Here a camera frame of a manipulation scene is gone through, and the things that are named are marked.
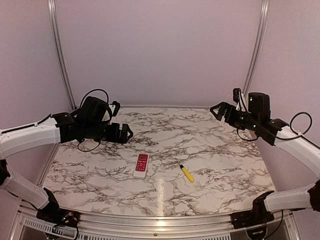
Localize white red remote control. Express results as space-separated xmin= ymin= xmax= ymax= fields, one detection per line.
xmin=133 ymin=153 xmax=150 ymax=179

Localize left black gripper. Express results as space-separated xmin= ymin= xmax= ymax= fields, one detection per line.
xmin=83 ymin=121 xmax=133 ymax=143

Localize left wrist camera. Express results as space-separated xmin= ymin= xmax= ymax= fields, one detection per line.
xmin=104 ymin=101 xmax=121 ymax=122

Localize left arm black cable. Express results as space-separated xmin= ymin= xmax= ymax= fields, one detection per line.
xmin=76 ymin=88 xmax=111 ymax=153

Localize left aluminium frame post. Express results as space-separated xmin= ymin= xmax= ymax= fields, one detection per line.
xmin=47 ymin=0 xmax=77 ymax=110

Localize aluminium frame post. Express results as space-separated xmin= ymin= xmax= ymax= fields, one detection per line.
xmin=47 ymin=0 xmax=77 ymax=110
xmin=243 ymin=0 xmax=270 ymax=95

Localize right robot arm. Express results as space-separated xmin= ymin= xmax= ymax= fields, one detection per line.
xmin=210 ymin=88 xmax=320 ymax=229

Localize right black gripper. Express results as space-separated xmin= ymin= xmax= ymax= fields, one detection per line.
xmin=210 ymin=102 xmax=260 ymax=132

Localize yellow handled screwdriver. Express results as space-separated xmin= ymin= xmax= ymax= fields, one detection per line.
xmin=177 ymin=160 xmax=195 ymax=183

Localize front aluminium frame rail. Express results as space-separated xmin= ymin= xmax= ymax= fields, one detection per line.
xmin=14 ymin=204 xmax=301 ymax=240

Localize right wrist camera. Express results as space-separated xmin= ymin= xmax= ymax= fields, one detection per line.
xmin=233 ymin=87 xmax=245 ymax=111

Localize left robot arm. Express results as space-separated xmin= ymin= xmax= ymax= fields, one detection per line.
xmin=0 ymin=96 xmax=134 ymax=228

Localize right aluminium frame post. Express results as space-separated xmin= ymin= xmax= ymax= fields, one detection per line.
xmin=243 ymin=0 xmax=270 ymax=95

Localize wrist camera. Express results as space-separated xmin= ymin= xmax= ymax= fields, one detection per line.
xmin=104 ymin=101 xmax=121 ymax=122
xmin=233 ymin=87 xmax=245 ymax=111

